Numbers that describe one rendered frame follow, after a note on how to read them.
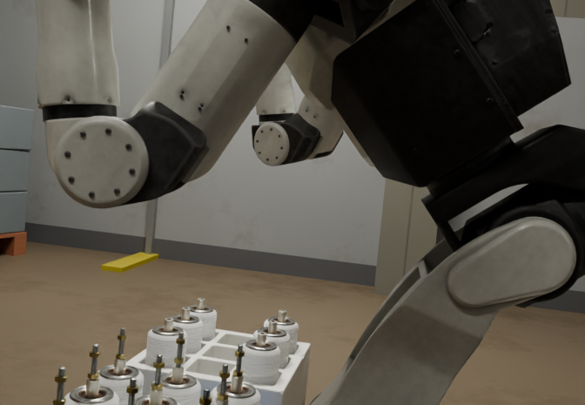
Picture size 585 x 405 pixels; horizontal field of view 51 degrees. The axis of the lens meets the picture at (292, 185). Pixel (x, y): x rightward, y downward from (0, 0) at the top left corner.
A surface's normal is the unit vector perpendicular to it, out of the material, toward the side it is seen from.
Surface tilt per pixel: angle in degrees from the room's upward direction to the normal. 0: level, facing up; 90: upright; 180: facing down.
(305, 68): 115
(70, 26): 89
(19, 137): 90
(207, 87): 90
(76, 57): 78
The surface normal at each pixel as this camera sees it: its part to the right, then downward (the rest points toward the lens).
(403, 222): -0.17, 0.04
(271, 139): -0.58, 0.15
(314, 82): 0.25, 0.74
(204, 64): 0.06, 0.05
